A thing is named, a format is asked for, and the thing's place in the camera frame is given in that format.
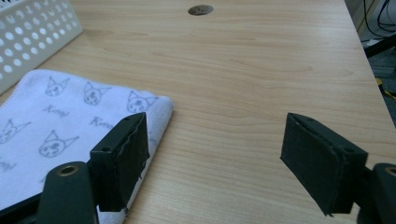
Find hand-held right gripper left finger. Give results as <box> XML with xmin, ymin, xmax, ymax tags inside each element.
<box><xmin>89</xmin><ymin>111</ymin><xmax>150</xmax><ymax>213</ymax></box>

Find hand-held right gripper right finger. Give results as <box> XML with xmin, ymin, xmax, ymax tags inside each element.
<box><xmin>279</xmin><ymin>112</ymin><xmax>370</xmax><ymax>217</ymax></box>

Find white cat print towel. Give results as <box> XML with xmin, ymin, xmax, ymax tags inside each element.
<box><xmin>0</xmin><ymin>68</ymin><xmax>175</xmax><ymax>224</ymax></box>

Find white perforated plastic basket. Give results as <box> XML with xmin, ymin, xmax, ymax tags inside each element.
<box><xmin>0</xmin><ymin>0</ymin><xmax>84</xmax><ymax>95</ymax></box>

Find black cables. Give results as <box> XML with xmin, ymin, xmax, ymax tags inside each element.
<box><xmin>362</xmin><ymin>0</ymin><xmax>396</xmax><ymax>40</ymax></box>

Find round desk cable grommet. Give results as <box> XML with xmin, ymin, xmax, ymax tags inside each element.
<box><xmin>187</xmin><ymin>4</ymin><xmax>215</xmax><ymax>17</ymax></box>

